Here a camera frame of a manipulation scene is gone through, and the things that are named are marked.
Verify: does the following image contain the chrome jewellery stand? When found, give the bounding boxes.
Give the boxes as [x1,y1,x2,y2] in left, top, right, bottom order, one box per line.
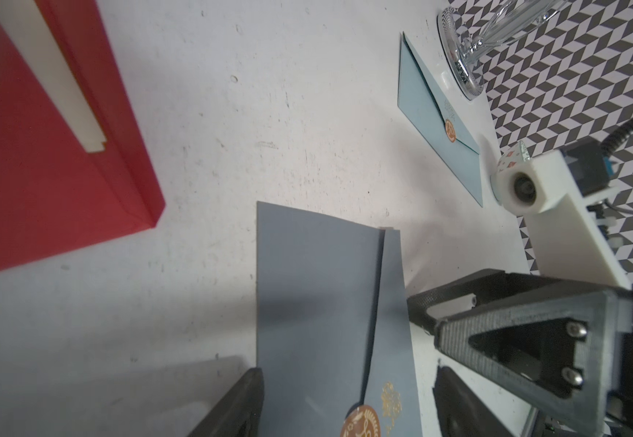
[438,0,567,100]

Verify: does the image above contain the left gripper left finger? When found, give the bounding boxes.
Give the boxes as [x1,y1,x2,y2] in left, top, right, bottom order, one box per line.
[188,368,265,437]

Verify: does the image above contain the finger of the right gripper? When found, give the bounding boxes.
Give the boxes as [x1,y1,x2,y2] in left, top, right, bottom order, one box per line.
[407,269,617,336]
[435,288,633,436]

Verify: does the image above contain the light blue envelope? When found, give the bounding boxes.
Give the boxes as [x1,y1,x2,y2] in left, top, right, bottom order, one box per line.
[398,36,483,205]

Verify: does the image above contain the red envelope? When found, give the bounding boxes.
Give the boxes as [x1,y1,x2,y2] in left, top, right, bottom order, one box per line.
[0,1,165,271]

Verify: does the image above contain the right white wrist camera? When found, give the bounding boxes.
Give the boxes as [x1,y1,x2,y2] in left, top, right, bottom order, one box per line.
[491,138,632,289]

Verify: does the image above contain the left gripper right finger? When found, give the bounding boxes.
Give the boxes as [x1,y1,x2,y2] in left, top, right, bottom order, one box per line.
[432,366,511,437]

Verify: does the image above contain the dark grey envelope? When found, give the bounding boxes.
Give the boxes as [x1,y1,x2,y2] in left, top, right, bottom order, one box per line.
[256,202,422,436]

